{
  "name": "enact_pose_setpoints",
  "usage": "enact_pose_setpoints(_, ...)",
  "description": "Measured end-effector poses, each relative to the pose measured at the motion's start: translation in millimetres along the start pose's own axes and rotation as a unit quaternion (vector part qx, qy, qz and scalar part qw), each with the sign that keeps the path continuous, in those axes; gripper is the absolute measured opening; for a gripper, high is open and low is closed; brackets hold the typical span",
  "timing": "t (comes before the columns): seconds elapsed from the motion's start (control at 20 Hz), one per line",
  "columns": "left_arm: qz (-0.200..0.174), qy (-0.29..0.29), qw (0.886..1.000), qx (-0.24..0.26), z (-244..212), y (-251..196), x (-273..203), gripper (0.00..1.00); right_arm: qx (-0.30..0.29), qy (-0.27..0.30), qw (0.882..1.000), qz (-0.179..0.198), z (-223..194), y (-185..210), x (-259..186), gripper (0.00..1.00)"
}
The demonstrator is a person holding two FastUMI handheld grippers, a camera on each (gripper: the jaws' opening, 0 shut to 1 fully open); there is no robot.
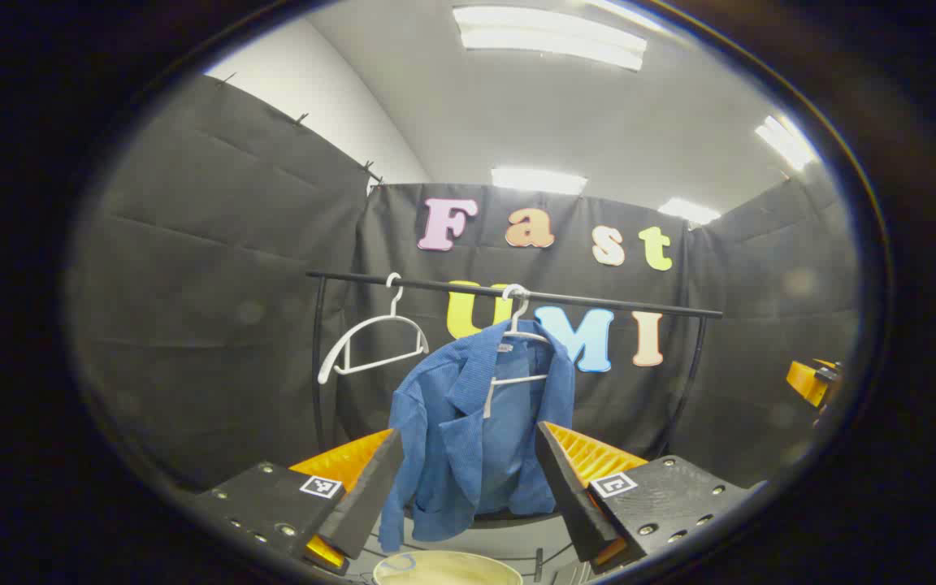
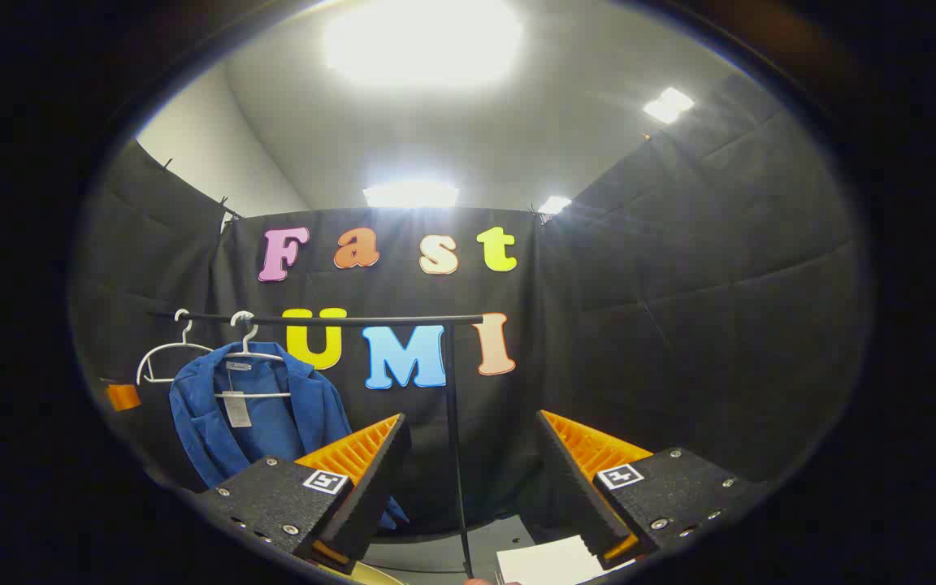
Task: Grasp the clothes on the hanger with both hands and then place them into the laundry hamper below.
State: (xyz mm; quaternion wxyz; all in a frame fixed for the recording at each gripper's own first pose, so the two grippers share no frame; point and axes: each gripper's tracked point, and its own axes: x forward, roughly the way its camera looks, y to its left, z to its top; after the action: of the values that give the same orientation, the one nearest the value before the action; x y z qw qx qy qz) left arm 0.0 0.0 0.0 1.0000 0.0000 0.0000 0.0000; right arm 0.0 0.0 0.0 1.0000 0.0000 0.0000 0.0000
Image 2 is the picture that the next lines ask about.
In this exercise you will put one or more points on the beige laundry hamper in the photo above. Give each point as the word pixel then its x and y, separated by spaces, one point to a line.
pixel 374 578

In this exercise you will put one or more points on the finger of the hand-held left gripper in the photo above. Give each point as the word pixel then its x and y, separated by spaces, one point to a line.
pixel 123 397

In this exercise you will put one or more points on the black backdrop cloth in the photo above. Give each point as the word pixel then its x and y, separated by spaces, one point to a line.
pixel 679 325

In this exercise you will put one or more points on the large ceiling light panel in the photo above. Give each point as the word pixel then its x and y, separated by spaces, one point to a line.
pixel 423 41

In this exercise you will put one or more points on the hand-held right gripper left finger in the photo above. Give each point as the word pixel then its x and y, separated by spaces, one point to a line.
pixel 370 479

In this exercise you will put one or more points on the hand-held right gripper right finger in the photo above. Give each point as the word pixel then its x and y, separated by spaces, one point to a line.
pixel 569 487

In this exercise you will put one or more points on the white paper sheet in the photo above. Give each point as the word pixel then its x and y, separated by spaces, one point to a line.
pixel 549 562

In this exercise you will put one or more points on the black metal clothes rack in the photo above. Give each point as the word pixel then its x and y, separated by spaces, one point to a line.
pixel 453 382

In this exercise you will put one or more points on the white plastic clothes hanger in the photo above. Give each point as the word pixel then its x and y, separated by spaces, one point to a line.
pixel 179 348
pixel 247 349

